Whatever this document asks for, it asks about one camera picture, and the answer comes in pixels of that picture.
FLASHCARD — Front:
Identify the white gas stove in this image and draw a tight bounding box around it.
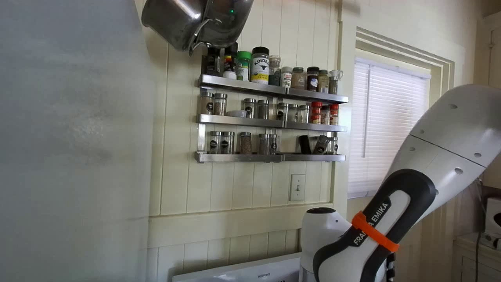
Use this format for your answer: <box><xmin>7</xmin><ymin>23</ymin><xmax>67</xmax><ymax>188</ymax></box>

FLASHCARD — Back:
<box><xmin>170</xmin><ymin>250</ymin><xmax>305</xmax><ymax>282</ymax></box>

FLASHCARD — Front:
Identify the large jar white label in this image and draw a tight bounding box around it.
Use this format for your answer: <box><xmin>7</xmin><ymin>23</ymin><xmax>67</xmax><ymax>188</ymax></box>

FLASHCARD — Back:
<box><xmin>250</xmin><ymin>45</ymin><xmax>270</xmax><ymax>84</ymax></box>

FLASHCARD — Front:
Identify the cream white door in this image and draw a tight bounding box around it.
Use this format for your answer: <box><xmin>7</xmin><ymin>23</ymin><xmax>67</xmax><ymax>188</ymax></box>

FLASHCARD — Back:
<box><xmin>345</xmin><ymin>53</ymin><xmax>432</xmax><ymax>282</ymax></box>

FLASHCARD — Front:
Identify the white window blind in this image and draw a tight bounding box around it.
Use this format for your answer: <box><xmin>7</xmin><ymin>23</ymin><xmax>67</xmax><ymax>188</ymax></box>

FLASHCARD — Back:
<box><xmin>347</xmin><ymin>58</ymin><xmax>430</xmax><ymax>199</ymax></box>

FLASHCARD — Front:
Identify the white refrigerator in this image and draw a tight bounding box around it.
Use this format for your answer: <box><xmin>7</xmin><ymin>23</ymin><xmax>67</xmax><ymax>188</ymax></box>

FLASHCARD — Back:
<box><xmin>0</xmin><ymin>0</ymin><xmax>153</xmax><ymax>282</ymax></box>

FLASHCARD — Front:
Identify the spice jar white label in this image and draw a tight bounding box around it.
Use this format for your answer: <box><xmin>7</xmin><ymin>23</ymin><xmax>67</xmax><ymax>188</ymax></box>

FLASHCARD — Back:
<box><xmin>278</xmin><ymin>65</ymin><xmax>294</xmax><ymax>89</ymax></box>

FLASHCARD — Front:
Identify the dark spice jar black lid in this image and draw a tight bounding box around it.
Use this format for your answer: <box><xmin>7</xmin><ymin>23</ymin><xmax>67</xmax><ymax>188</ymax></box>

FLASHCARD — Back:
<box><xmin>305</xmin><ymin>65</ymin><xmax>320</xmax><ymax>92</ymax></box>

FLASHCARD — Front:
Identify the tall clear glass jar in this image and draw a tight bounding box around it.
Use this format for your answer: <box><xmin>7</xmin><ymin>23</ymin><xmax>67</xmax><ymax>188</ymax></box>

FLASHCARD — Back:
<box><xmin>267</xmin><ymin>53</ymin><xmax>281</xmax><ymax>86</ymax></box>

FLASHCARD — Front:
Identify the white cabinet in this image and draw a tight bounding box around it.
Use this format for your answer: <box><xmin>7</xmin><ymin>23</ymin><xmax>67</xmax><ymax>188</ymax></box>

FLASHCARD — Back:
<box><xmin>452</xmin><ymin>233</ymin><xmax>501</xmax><ymax>282</ymax></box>

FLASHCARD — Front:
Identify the small dark bottle white base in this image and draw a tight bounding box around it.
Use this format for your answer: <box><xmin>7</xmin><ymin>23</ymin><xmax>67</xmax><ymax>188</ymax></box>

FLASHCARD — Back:
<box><xmin>222</xmin><ymin>48</ymin><xmax>239</xmax><ymax>81</ymax></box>

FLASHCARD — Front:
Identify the white blind wand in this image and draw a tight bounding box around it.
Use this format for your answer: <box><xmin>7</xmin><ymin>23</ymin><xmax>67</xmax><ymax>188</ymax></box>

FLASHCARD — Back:
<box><xmin>363</xmin><ymin>64</ymin><xmax>374</xmax><ymax>158</ymax></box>

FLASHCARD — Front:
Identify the dark glass bottle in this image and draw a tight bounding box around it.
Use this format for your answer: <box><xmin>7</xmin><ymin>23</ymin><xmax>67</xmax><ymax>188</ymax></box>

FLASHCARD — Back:
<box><xmin>201</xmin><ymin>45</ymin><xmax>223</xmax><ymax>75</ymax></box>

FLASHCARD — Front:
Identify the thin dark cable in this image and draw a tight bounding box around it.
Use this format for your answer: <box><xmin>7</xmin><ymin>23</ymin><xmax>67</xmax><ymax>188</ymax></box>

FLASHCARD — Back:
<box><xmin>472</xmin><ymin>241</ymin><xmax>482</xmax><ymax>282</ymax></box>

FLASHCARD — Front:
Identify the shiny hanging steel pot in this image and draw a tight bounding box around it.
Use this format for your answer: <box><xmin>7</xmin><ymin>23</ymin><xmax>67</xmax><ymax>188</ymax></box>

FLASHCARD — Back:
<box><xmin>139</xmin><ymin>0</ymin><xmax>209</xmax><ymax>53</ymax></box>

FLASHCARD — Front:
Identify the brown spice jar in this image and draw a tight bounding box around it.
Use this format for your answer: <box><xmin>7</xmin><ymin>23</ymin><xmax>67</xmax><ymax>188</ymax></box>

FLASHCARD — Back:
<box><xmin>291</xmin><ymin>65</ymin><xmax>306</xmax><ymax>90</ymax></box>

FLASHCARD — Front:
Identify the spice jar red lid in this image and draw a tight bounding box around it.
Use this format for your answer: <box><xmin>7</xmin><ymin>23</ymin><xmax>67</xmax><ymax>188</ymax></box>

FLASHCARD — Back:
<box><xmin>328</xmin><ymin>101</ymin><xmax>341</xmax><ymax>127</ymax></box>

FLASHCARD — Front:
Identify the dark hanging steel pot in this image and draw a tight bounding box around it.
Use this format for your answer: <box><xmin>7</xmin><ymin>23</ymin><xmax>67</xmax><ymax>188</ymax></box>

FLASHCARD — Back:
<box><xmin>189</xmin><ymin>0</ymin><xmax>256</xmax><ymax>50</ymax></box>

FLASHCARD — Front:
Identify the green cap bottle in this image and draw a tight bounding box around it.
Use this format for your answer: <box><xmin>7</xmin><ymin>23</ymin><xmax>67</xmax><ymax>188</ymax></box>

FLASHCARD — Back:
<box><xmin>234</xmin><ymin>50</ymin><xmax>253</xmax><ymax>83</ymax></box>

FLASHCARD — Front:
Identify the metal three tier spice rack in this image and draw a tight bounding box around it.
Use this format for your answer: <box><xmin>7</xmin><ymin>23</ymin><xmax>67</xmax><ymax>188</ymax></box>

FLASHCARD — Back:
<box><xmin>192</xmin><ymin>72</ymin><xmax>350</xmax><ymax>164</ymax></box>

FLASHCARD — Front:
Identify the white appliance dark circle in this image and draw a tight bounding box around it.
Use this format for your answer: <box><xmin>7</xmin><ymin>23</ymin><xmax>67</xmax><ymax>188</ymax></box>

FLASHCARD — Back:
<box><xmin>483</xmin><ymin>195</ymin><xmax>501</xmax><ymax>250</ymax></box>

